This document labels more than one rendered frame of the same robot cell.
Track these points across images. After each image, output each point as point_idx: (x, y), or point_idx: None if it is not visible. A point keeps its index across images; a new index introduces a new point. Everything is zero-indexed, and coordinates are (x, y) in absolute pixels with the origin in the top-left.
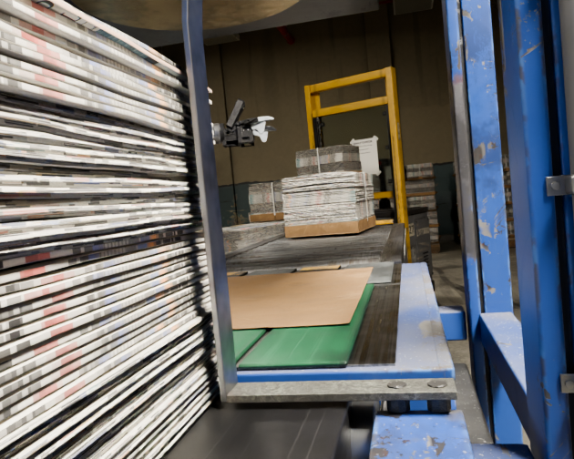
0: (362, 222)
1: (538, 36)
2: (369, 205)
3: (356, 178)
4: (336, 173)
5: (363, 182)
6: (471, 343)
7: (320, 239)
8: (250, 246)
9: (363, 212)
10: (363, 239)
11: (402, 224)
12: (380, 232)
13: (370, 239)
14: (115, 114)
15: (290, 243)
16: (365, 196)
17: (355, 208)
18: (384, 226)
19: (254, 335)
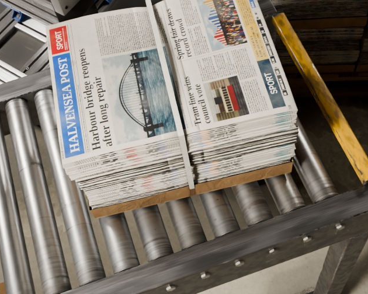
0: (127, 204)
1: None
2: (236, 161)
3: (83, 167)
4: (57, 128)
5: (178, 149)
6: None
7: (30, 181)
8: None
9: (170, 181)
10: (6, 266)
11: (325, 221)
12: (117, 252)
13: (7, 279)
14: None
15: (15, 140)
16: (184, 164)
17: (86, 195)
18: (315, 182)
19: None
